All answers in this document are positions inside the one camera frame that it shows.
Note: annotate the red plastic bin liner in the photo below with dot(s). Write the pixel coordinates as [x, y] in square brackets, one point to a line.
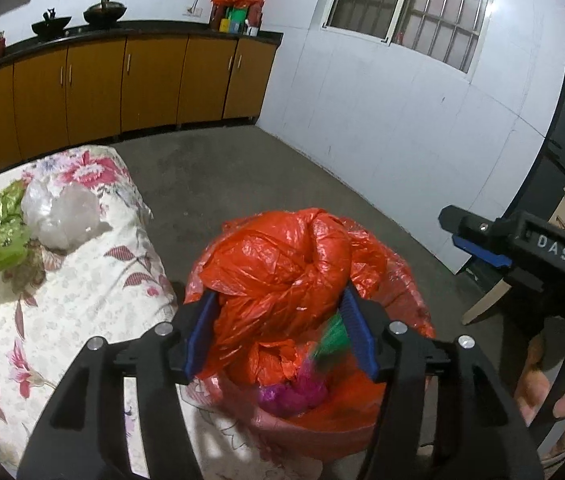
[402, 305]

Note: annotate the red plastic waste basket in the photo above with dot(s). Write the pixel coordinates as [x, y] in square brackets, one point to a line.
[312, 442]

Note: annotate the wooden base cabinets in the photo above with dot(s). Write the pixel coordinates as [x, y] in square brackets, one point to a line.
[152, 85]

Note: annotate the barred window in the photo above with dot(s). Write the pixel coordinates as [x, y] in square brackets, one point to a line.
[412, 5]

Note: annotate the black pot with lid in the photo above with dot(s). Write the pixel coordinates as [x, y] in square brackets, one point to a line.
[105, 14]

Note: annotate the pink plastic bag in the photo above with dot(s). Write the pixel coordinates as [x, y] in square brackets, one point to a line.
[292, 392]

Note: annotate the red bottle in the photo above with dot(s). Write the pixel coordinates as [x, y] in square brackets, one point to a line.
[0, 46]

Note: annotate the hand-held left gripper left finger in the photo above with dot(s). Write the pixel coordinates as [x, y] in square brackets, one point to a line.
[202, 330]

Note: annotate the green foil wrapper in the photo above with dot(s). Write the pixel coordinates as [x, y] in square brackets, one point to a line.
[335, 337]

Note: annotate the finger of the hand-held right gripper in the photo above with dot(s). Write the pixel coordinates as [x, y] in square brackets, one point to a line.
[467, 227]
[487, 257]

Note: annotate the cream wooden frame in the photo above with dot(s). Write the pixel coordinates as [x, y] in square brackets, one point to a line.
[485, 305]

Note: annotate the green box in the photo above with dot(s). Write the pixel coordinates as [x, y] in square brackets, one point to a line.
[237, 21]

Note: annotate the wall outlet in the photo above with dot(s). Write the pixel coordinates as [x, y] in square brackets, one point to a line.
[194, 11]

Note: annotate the dark sauce bottle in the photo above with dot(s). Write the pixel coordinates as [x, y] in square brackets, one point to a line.
[255, 16]

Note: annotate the large red plastic bag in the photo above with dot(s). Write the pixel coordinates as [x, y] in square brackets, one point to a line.
[272, 270]

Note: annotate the black wok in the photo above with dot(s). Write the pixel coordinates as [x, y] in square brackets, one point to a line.
[51, 26]

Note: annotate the floral tablecloth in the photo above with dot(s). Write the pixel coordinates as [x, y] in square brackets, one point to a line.
[87, 290]

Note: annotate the yellow box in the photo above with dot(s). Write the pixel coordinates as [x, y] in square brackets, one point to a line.
[224, 25]

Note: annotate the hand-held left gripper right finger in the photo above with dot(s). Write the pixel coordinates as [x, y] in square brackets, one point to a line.
[357, 325]

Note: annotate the clear plastic bag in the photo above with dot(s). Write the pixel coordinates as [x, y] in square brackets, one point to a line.
[62, 215]

